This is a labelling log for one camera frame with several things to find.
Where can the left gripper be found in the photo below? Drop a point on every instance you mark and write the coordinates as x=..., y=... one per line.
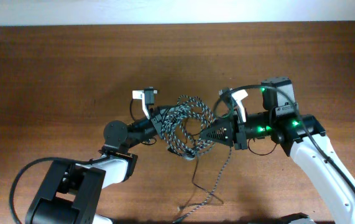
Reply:
x=158, y=121

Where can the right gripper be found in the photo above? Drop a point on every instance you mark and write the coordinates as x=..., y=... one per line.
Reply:
x=235, y=132

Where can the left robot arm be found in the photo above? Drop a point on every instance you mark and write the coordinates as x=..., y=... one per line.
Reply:
x=70, y=190

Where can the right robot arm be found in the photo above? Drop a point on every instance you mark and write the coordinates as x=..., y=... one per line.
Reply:
x=269, y=109

